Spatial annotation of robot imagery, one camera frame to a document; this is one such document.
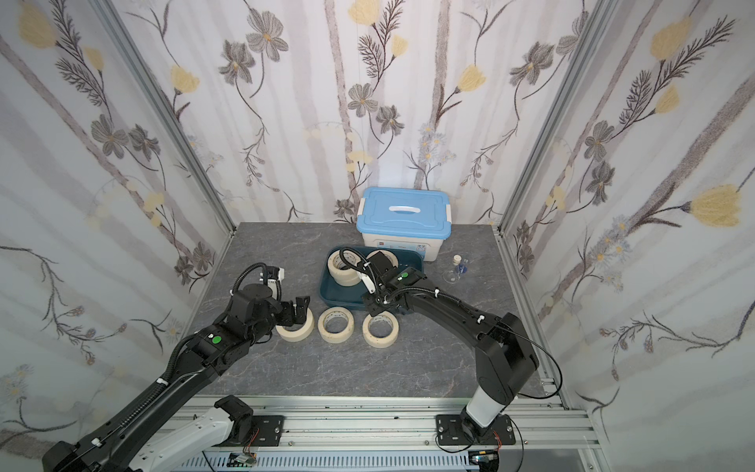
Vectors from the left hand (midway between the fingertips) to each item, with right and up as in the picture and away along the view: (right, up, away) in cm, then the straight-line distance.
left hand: (297, 295), depth 77 cm
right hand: (+22, 0, +7) cm, 23 cm away
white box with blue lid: (+31, +24, +26) cm, 47 cm away
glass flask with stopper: (+48, +3, +28) cm, 56 cm away
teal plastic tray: (+12, -4, +21) cm, 25 cm away
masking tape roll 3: (+22, -16, +11) cm, 29 cm away
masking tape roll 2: (+8, -14, +11) cm, 20 cm away
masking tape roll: (-4, -14, +12) cm, 19 cm away
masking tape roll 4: (+9, +4, +22) cm, 24 cm away
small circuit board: (-10, -39, -7) cm, 41 cm away
